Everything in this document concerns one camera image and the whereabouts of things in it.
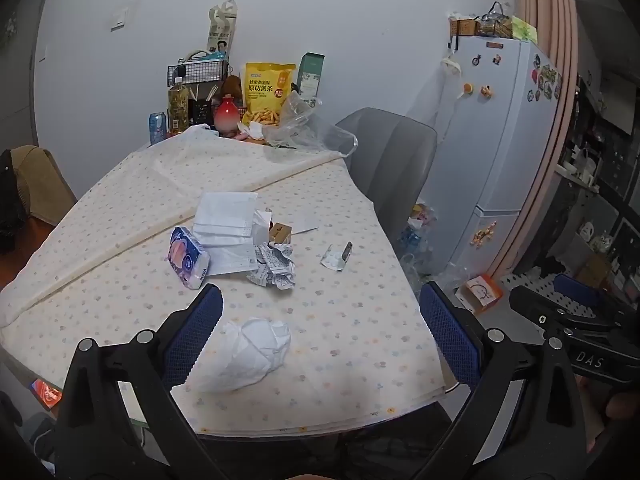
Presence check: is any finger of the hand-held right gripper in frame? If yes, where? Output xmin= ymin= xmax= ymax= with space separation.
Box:
xmin=509 ymin=285 xmax=591 ymax=335
xmin=552 ymin=273 xmax=640 ymax=322

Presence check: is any pile of plastic bottles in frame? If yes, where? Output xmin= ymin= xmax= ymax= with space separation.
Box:
xmin=397 ymin=202 xmax=442 ymax=277

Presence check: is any small silver wrapper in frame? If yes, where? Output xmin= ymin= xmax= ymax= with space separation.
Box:
xmin=321 ymin=241 xmax=354 ymax=271

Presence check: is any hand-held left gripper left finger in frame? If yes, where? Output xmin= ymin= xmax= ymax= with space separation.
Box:
xmin=52 ymin=283 xmax=226 ymax=480

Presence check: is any cream printed carton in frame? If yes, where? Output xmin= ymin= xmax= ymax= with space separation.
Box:
xmin=206 ymin=0 xmax=238 ymax=61

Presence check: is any pink door frame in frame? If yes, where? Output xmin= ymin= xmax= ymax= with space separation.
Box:
xmin=492 ymin=0 xmax=581 ymax=281

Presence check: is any white fridge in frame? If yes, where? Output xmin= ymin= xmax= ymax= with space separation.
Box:
xmin=420 ymin=37 xmax=563 ymax=281

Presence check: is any blue pink tissue pack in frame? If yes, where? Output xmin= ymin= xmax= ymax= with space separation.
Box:
xmin=165 ymin=226 xmax=212 ymax=290

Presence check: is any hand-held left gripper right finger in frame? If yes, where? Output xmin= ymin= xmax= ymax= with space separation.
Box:
xmin=419 ymin=281 xmax=581 ymax=480

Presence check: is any orange white box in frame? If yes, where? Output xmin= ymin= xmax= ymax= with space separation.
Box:
xmin=462 ymin=275 xmax=504 ymax=312

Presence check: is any floral cream tablecloth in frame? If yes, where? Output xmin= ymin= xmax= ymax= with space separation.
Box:
xmin=0 ymin=127 xmax=451 ymax=436

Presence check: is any clear plastic bag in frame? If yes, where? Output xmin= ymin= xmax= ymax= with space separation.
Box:
xmin=262 ymin=91 xmax=360 ymax=157

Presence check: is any colourful long fridge magnet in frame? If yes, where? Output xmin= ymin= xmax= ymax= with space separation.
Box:
xmin=472 ymin=222 xmax=499 ymax=249

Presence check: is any red ceramic vase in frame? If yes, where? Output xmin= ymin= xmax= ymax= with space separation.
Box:
xmin=213 ymin=94 xmax=241 ymax=135

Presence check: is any grey plastic chair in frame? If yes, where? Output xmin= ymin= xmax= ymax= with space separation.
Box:
xmin=334 ymin=107 xmax=438 ymax=256

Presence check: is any white tissue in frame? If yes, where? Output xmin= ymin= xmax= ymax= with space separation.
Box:
xmin=197 ymin=317 xmax=292 ymax=394

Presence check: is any grey door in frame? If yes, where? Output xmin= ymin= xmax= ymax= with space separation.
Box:
xmin=0 ymin=0 xmax=56 ymax=147

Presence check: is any crumpled printed paper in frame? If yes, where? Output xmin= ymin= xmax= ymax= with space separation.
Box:
xmin=245 ymin=241 xmax=296 ymax=291

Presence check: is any person's right hand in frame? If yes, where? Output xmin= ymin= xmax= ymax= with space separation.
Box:
xmin=604 ymin=390 xmax=640 ymax=422

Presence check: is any yellow oil bottle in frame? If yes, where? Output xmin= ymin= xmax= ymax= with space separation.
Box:
xmin=168 ymin=77 xmax=191 ymax=135

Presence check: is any stack of white paper sheets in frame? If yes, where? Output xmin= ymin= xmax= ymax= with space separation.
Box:
xmin=192 ymin=230 xmax=257 ymax=277

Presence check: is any clear handled bag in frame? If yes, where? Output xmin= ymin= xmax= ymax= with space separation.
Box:
xmin=474 ymin=1 xmax=514 ymax=39

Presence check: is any folded white paper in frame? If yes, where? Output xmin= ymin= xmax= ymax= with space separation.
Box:
xmin=252 ymin=207 xmax=274 ymax=246

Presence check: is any black kitchen shelf rack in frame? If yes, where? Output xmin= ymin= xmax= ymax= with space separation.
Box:
xmin=550 ymin=75 xmax=640 ymax=302

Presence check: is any black wire basket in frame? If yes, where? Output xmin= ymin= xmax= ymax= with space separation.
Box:
xmin=167 ymin=59 xmax=230 ymax=86

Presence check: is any green carton box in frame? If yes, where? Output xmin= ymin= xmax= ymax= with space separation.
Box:
xmin=296 ymin=52 xmax=326 ymax=101

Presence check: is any black utensil holder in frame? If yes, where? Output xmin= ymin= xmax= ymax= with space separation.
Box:
xmin=189 ymin=99 xmax=214 ymax=128

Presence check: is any cluster of fridge magnets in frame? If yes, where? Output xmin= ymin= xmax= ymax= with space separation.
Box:
xmin=530 ymin=52 xmax=564 ymax=104

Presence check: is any tan upholstered chair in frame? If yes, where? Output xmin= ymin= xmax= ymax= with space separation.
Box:
xmin=10 ymin=145 xmax=78 ymax=226

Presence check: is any yellow snack bag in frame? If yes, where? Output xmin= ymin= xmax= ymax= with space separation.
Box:
xmin=242 ymin=62 xmax=297 ymax=128

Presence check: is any white face mask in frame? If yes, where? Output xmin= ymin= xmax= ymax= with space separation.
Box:
xmin=194 ymin=191 xmax=259 ymax=237

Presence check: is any blue drink can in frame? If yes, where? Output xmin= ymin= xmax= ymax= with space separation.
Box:
xmin=148 ymin=111 xmax=167 ymax=146

